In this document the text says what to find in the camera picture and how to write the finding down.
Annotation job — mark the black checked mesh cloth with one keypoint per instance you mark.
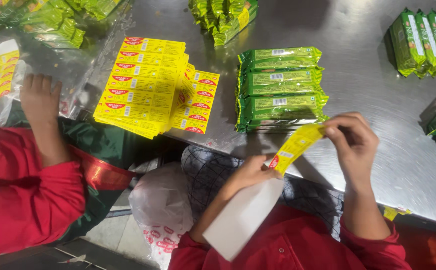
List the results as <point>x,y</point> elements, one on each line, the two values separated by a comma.
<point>210,168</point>

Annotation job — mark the person's right hand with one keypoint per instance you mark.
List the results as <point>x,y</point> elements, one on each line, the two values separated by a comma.
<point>356,150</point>

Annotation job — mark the white backing paper strip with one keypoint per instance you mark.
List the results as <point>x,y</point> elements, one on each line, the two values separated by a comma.
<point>240,221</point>

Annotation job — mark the yellow sticker scrap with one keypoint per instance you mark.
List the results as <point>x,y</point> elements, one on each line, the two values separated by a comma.
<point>392,213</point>

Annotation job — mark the yellow stickers on white sheet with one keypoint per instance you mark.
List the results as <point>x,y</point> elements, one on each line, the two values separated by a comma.
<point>2,71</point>

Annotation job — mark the pile of green biscuit bundles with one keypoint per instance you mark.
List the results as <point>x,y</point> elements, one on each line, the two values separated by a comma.
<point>223,17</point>

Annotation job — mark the heap of green packets in plastic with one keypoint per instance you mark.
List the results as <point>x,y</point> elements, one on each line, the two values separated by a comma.
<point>49,18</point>

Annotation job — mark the person's left hand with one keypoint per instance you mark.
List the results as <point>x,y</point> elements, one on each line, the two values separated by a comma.
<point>251,172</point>

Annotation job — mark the small paper scrap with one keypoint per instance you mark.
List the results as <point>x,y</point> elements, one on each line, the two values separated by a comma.
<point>73,258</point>

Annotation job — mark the stack of yellow sticker sheets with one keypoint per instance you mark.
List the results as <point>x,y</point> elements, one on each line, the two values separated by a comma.
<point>143,86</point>

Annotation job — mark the white plastic bag red print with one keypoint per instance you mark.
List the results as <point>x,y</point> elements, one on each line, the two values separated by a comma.
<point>161,202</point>

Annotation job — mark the single yellow sticker label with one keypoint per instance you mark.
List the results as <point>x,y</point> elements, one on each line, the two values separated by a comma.
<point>296,146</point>

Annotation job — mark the person's red garment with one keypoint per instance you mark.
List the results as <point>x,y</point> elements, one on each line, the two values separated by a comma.
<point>289,243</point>

